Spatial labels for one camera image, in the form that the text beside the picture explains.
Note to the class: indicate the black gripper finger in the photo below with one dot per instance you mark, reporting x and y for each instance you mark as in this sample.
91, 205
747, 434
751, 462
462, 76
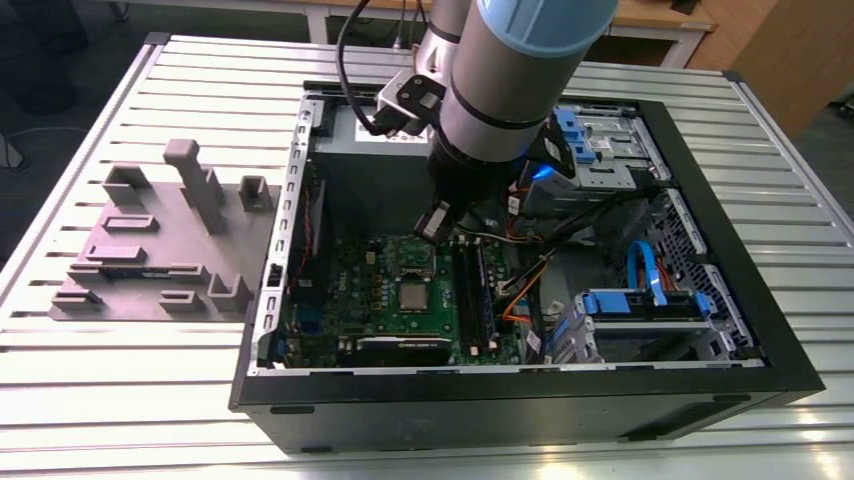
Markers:
436, 222

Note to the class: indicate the silver square CPU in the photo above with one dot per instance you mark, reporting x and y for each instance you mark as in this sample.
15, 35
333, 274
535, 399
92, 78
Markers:
415, 298

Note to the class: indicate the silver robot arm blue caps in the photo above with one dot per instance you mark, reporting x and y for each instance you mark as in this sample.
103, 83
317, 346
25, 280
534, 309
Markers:
494, 100

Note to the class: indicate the CPU socket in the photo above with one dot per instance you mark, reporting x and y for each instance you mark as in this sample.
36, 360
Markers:
435, 298

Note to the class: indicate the grey power supply unit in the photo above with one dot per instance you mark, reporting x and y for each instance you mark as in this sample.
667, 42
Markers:
360, 185

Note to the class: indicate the black installed RAM stick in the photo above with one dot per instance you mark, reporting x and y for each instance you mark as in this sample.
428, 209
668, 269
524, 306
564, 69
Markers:
483, 295

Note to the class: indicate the blue plastic drive clip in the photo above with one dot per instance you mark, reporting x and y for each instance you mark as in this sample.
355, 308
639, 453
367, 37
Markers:
572, 125
583, 151

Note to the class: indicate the silver drive cage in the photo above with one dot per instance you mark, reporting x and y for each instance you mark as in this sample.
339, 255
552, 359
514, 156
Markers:
607, 180

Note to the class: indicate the green motherboard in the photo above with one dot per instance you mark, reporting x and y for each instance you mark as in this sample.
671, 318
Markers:
363, 322

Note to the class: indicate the black graphics card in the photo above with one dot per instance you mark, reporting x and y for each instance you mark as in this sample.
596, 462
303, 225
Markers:
400, 350

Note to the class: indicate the hard disk in blue carrier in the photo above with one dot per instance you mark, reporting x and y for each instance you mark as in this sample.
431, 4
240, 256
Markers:
610, 304

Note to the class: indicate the silver disk bay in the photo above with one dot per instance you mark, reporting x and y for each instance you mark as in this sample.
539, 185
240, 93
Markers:
654, 326

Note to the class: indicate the black open PC case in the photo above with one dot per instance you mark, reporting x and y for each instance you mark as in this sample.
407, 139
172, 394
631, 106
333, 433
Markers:
467, 415

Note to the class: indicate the grey plastic parts rack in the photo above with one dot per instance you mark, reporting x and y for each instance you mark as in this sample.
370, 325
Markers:
173, 235

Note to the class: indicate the green RAM stick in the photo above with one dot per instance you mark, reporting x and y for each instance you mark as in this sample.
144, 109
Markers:
133, 274

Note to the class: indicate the wooden cabinet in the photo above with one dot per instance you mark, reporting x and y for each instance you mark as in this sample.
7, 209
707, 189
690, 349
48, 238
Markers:
794, 55

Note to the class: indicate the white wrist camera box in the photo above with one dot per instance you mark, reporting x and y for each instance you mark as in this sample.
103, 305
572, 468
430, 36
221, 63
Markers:
394, 102

